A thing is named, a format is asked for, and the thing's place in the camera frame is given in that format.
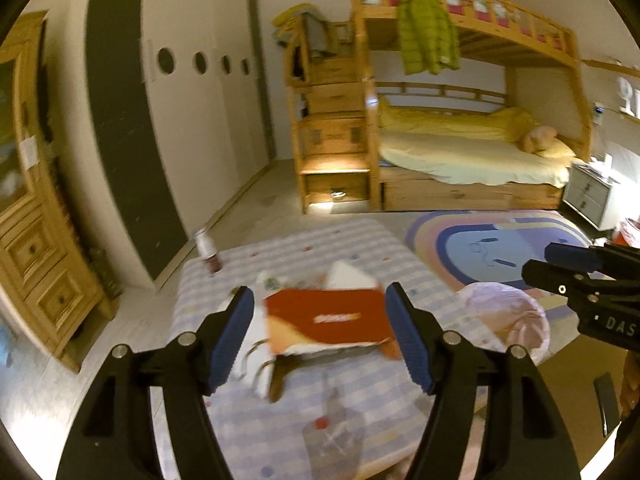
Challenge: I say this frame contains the yellow quilt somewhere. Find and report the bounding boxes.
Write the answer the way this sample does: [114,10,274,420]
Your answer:
[378,98,539,143]

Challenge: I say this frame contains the red trash bin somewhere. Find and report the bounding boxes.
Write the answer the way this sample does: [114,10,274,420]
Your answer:
[613,218,640,249]

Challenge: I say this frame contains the wooden bed staircase drawers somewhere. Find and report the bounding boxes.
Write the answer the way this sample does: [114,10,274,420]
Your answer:
[284,22,382,211]

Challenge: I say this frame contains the white wardrobe with portholes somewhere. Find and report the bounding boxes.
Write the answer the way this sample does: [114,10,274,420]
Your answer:
[86,0,278,281]

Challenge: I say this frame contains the white paper tag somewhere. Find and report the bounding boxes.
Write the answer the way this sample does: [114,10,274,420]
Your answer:
[18,136,39,171]

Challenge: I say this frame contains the white desk fan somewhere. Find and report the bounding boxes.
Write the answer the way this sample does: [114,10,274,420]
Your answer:
[617,77,634,116]

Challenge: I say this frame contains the wooden bunk bed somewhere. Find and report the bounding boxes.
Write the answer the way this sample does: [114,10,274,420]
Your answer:
[350,0,593,211]

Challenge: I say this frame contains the pink trash bag bin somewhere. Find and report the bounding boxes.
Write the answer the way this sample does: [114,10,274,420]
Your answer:
[457,282,551,365]

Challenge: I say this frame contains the clear plastic wrapper with label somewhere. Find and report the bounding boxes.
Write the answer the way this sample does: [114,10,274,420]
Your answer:
[231,269,326,400]

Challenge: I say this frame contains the wooden display cabinet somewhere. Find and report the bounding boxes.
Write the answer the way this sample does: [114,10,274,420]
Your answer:
[1,11,116,373]

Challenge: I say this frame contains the pink plush toy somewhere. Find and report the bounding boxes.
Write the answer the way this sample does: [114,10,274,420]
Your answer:
[518,125,558,154]

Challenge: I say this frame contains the pale yellow bed sheet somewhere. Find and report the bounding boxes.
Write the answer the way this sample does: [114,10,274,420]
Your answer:
[378,131,577,188]

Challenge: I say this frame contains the green puffer jacket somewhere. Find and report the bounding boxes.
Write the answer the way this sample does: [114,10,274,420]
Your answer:
[397,0,460,76]

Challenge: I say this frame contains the orange fuzzy glove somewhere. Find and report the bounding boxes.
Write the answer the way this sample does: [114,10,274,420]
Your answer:
[378,339,402,361]

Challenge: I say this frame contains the curved wooden wall shelf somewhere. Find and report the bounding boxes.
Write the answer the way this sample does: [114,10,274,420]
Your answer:
[582,58,639,122]

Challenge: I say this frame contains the rainbow oval rug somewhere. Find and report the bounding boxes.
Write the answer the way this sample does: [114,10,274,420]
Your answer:
[405,210,590,322]

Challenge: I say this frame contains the clothes pile on stairs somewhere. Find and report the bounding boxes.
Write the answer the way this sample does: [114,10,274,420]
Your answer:
[271,2,341,58]

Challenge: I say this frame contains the person right hand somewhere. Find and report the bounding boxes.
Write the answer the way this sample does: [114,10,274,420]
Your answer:
[620,351,640,418]

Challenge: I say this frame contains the spray bottle with clear cap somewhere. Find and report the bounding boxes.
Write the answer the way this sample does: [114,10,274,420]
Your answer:
[194,228,222,274]

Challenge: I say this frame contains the white bedside nightstand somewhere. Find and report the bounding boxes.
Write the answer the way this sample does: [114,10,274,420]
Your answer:
[563,162,623,232]

